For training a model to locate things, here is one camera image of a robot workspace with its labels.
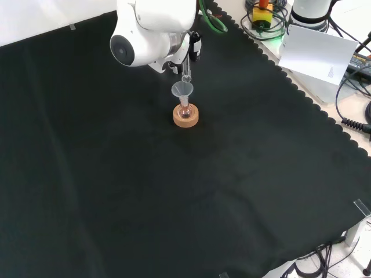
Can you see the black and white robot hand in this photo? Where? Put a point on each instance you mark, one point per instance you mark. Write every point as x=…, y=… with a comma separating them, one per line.
x=195, y=46

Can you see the clear graduated cylinder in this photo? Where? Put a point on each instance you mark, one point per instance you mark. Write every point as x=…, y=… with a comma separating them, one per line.
x=186, y=69

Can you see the round-bottom glass flask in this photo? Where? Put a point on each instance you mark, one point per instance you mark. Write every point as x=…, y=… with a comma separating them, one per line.
x=185, y=111

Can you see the clear plastic funnel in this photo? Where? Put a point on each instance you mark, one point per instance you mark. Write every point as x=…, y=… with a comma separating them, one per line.
x=182, y=88

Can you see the yellow stop button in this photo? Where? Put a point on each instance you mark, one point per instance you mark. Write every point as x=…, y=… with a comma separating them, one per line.
x=262, y=16

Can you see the pale board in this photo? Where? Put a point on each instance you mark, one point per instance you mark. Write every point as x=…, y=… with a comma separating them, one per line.
x=316, y=55

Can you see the clear tape piece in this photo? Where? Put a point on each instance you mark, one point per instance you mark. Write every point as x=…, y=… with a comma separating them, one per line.
x=362, y=207
x=223, y=275
x=72, y=27

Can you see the pale grey box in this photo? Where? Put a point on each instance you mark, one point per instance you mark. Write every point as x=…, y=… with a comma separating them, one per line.
x=316, y=89

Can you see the black cloth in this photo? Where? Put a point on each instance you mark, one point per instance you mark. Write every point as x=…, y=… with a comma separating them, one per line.
x=116, y=173

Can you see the black power adapter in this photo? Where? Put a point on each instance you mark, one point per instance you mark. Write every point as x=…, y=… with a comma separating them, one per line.
x=360, y=62

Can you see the black tripod leg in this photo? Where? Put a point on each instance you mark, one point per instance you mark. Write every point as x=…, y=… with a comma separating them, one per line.
x=363, y=43

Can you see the white metal bracket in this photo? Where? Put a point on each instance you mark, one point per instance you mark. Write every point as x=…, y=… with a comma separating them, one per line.
x=356, y=231

